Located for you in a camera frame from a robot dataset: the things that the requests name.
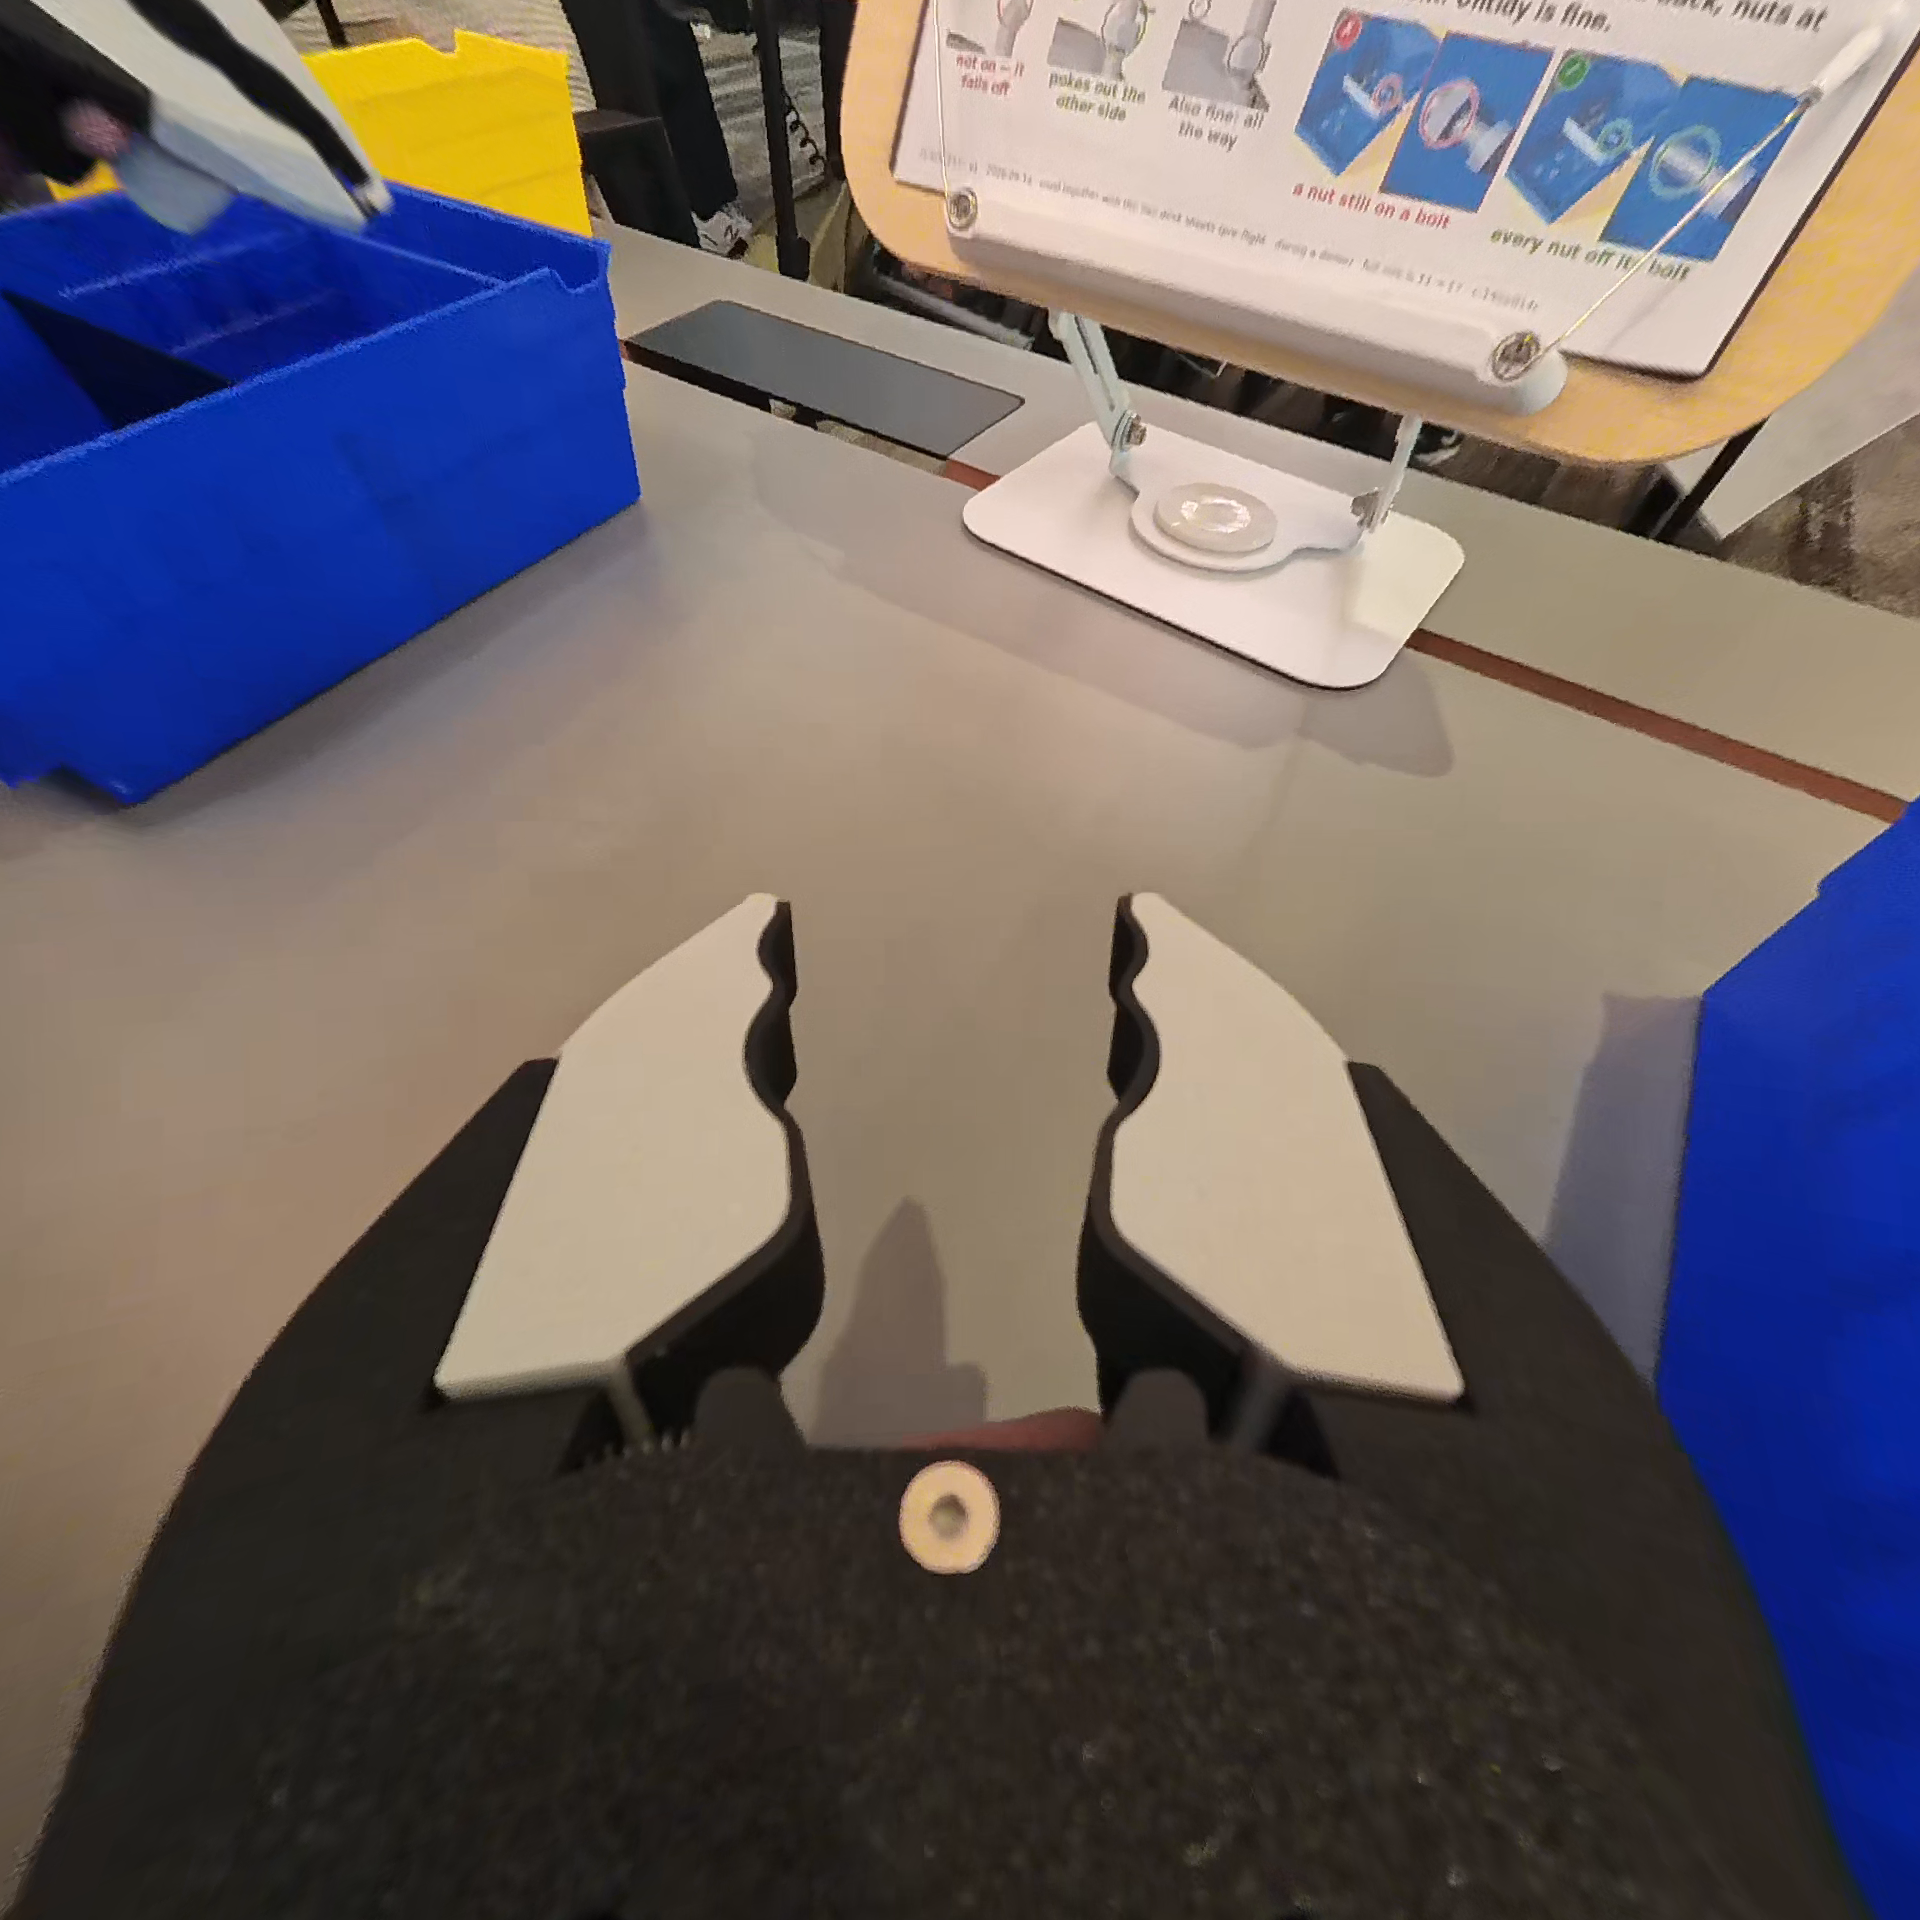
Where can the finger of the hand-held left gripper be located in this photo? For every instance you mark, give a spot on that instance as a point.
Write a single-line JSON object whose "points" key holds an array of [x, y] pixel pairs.
{"points": [[255, 173], [107, 37]]}

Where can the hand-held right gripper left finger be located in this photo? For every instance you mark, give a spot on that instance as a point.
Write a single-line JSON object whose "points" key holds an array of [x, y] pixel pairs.
{"points": [[624, 1201]]}

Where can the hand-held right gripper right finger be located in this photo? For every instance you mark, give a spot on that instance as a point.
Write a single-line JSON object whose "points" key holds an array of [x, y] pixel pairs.
{"points": [[1284, 1201]]}

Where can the blue divided storage bin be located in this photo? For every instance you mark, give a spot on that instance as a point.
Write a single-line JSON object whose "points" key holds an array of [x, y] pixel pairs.
{"points": [[302, 510]]}

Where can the person's left hand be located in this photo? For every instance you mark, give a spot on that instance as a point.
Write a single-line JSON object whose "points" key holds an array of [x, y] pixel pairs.
{"points": [[67, 136]]}

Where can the person's right hand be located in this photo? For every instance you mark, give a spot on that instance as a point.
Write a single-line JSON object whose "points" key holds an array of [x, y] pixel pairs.
{"points": [[1007, 1432]]}

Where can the yellow storage bin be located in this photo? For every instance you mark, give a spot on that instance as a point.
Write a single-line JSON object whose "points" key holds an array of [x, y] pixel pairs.
{"points": [[480, 121]]}

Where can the dark flat tablet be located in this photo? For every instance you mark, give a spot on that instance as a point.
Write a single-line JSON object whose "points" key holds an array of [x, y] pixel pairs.
{"points": [[827, 376]]}

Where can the instruction sheet on stand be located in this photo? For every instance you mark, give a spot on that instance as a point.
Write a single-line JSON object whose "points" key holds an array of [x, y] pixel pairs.
{"points": [[872, 151]]}

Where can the white document stand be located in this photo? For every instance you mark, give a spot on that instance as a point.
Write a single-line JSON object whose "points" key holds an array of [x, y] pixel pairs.
{"points": [[1022, 525]]}

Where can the white panel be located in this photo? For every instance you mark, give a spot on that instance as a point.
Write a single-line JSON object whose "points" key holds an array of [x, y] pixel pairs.
{"points": [[1847, 420]]}

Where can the white instruction board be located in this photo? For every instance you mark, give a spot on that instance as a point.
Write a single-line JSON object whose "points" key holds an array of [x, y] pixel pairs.
{"points": [[1382, 121]]}

